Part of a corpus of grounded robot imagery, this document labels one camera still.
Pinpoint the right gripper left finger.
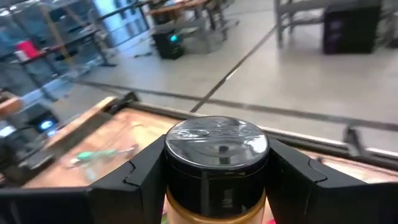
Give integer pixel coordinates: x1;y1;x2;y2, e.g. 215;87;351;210
90;134;167;224

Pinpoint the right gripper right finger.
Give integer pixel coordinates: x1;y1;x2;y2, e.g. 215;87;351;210
266;138;368;224

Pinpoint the teal-handled metal spoon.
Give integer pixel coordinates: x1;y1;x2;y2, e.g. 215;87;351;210
70;145;138;166

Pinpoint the orange spice bottle black cap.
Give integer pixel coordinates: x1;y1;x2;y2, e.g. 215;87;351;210
163;115;270;224

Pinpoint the black computer tower teal light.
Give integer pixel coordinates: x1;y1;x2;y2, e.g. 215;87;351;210
151;28;185;60

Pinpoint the black equipment box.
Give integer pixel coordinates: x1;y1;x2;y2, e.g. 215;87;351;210
322;3;382;55

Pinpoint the red box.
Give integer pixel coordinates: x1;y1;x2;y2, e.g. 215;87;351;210
14;39;41;62

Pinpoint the black aluminium table frame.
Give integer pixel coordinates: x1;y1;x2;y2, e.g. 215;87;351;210
105;91;398;170

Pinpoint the grey metal table frame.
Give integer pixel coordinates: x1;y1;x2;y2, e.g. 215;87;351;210
273;0;398;49

